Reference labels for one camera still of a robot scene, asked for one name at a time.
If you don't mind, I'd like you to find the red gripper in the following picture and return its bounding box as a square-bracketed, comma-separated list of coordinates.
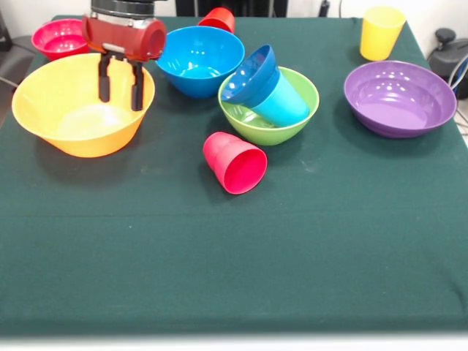
[80, 13, 168, 112]

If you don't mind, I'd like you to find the small crimson bowl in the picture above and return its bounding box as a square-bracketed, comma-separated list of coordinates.
[31, 18, 91, 62]

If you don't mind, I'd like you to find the large orange bowl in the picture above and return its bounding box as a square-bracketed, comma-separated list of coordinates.
[11, 53, 156, 159]

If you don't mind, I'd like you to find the light blue bowl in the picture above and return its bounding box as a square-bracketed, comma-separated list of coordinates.
[154, 26, 246, 99]

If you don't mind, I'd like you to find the tall red cup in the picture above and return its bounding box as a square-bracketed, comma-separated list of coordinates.
[197, 7, 236, 35]

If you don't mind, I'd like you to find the small dark blue bowl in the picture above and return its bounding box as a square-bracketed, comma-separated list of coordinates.
[220, 44, 282, 109]

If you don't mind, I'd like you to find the short crimson cup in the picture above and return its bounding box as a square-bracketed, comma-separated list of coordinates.
[203, 131, 268, 195]

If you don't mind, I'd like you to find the light blue cup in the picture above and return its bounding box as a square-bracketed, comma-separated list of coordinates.
[251, 75, 311, 128]

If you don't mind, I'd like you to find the green bowl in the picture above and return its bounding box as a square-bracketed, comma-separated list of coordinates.
[218, 67, 320, 146]

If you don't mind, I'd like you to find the purple bowl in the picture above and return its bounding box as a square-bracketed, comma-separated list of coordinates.
[343, 61, 458, 139]

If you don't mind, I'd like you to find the black office chair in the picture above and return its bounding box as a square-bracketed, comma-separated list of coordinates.
[426, 28, 468, 88]
[0, 10, 37, 88]

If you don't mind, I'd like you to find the dark green tablecloth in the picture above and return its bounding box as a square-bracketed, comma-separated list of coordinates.
[0, 14, 468, 336]

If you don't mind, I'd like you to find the yellow cup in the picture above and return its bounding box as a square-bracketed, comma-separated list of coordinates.
[360, 6, 407, 62]

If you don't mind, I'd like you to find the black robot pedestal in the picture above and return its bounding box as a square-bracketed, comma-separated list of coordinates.
[175, 0, 332, 18]

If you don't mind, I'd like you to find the tangle of cables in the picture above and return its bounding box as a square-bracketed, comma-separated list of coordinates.
[442, 54, 468, 127]

